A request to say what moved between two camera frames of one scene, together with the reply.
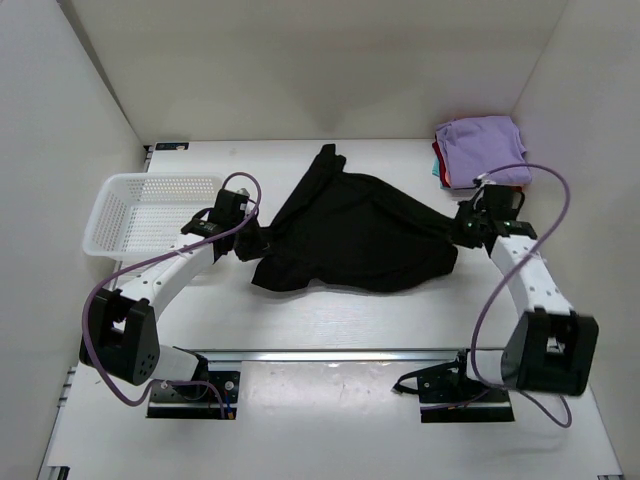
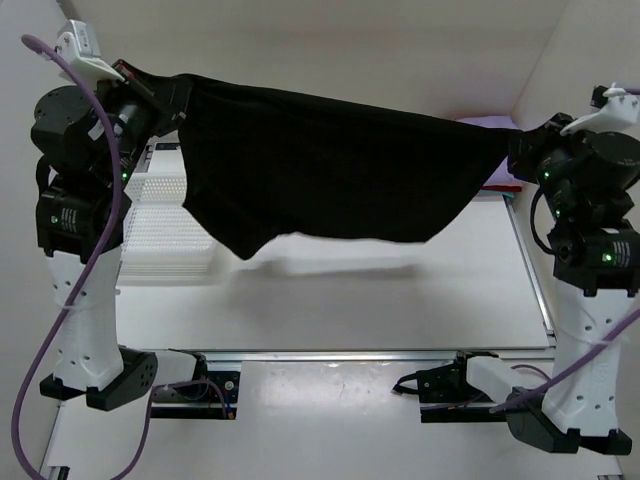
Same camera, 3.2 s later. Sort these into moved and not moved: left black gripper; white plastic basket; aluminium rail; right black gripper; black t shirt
Moved: black t shirt; left black gripper; right black gripper
Not moved: aluminium rail; white plastic basket
